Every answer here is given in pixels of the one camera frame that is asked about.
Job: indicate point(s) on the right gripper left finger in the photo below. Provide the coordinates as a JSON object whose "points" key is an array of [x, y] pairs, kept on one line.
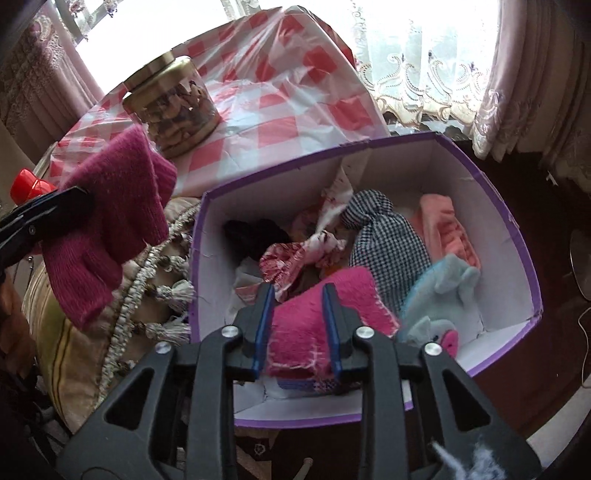
{"points": [[172, 417]]}

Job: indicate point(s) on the red thermos flask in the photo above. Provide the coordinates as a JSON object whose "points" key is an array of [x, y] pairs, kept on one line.
{"points": [[27, 186]]}

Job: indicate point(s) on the floor lamp metal base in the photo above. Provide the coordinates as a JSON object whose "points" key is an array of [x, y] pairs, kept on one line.
{"points": [[580, 257]]}

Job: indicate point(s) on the light blue plush elephant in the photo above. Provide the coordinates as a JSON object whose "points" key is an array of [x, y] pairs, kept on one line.
{"points": [[442, 307]]}

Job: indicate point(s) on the red white checkered tablecloth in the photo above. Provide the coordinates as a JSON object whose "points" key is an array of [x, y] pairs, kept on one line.
{"points": [[285, 85]]}

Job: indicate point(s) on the black sock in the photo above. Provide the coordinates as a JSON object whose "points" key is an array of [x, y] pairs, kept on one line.
{"points": [[252, 239]]}

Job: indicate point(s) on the magenta knit fingerless glove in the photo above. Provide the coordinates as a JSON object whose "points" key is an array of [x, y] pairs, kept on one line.
{"points": [[298, 347]]}

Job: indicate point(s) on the pink patterned drape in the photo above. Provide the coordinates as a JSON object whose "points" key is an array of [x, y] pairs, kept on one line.
{"points": [[538, 96]]}

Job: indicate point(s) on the striped green gold sofa cushion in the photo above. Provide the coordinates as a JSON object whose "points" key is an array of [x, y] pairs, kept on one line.
{"points": [[81, 367]]}

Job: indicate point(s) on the sheer embroidered lace curtain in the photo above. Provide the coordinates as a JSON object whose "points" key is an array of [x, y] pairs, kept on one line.
{"points": [[419, 58]]}

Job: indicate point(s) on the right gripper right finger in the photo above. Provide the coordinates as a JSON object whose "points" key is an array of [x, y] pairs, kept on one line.
{"points": [[423, 416]]}

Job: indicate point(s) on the red white patterned silk scarf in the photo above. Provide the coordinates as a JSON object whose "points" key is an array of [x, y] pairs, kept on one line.
{"points": [[317, 239]]}

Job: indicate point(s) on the coral pink fuzzy cloth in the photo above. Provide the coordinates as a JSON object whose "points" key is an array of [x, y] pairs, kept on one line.
{"points": [[436, 224]]}

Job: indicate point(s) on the purple white cardboard box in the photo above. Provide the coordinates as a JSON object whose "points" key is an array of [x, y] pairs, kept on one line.
{"points": [[404, 169]]}

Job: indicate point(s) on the grey checkered sock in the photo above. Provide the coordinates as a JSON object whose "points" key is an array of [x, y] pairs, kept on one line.
{"points": [[387, 245]]}

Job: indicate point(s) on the purple pink striped sock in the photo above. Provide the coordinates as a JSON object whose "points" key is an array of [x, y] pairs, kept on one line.
{"points": [[284, 387]]}

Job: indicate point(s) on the glass jar with gold lid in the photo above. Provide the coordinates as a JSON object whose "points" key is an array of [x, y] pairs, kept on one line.
{"points": [[168, 97]]}

